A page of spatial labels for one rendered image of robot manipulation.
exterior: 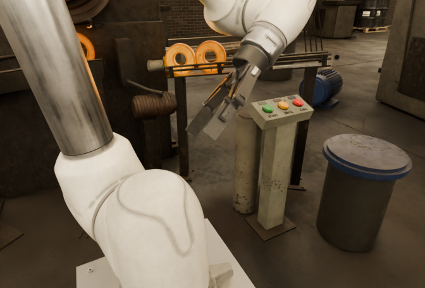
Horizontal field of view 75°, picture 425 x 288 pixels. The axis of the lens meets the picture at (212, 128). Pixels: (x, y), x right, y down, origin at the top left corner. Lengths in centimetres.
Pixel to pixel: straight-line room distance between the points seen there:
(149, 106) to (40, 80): 97
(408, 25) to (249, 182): 226
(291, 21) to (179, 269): 51
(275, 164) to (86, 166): 81
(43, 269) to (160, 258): 101
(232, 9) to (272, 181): 76
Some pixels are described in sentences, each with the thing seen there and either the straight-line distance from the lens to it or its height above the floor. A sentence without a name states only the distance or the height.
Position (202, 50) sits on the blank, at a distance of 142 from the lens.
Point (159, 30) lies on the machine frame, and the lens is 167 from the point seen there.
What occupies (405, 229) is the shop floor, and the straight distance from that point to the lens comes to 166.
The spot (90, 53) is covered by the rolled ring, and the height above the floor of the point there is 74.
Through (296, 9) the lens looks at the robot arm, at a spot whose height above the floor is 96.
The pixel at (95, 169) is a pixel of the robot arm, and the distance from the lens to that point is 56.
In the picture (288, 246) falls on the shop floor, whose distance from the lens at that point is 136.
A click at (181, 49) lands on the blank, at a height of 76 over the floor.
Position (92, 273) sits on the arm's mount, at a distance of 74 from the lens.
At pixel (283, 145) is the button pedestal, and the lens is 116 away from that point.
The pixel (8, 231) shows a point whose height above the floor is 1.
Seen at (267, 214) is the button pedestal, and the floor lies 10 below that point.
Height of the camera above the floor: 98
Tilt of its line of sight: 25 degrees down
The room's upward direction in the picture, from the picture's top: straight up
